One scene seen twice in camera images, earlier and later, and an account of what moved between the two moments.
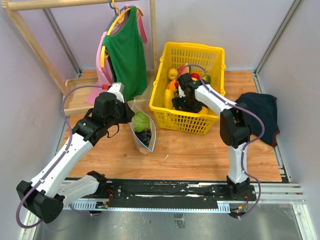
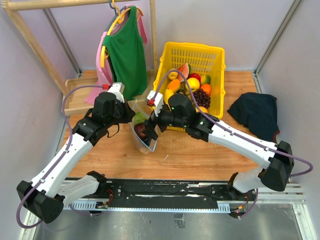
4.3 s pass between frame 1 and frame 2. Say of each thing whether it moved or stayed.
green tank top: stayed
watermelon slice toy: stayed
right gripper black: moved
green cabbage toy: stayed
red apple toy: moved
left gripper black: stayed
